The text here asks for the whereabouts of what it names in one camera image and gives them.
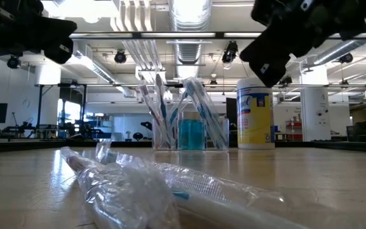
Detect clear acrylic organizer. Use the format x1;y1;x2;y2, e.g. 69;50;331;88
152;111;231;151

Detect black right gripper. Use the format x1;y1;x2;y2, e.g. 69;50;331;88
240;0;366;88

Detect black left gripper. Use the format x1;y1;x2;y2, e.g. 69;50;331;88
0;15;78;64

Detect person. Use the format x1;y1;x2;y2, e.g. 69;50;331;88
349;113;366;143

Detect white LED light strip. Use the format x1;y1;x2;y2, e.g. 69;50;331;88
140;32;216;38
224;32;262;38

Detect black upright panel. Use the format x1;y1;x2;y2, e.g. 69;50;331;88
226;97;237;148

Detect black overhead crossbar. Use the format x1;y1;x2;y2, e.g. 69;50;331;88
70;31;366;40

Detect silver ventilation duct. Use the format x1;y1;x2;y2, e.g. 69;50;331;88
169;0;213;100

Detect white round column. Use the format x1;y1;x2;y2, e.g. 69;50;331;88
299;65;330;142

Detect white rectangular ceiling duct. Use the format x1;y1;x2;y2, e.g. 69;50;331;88
60;43;138;99

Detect red shelf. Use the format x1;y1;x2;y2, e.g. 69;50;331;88
285;120;304;142

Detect yellow Lysol wipes canister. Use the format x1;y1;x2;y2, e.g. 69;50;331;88
235;77;276;150

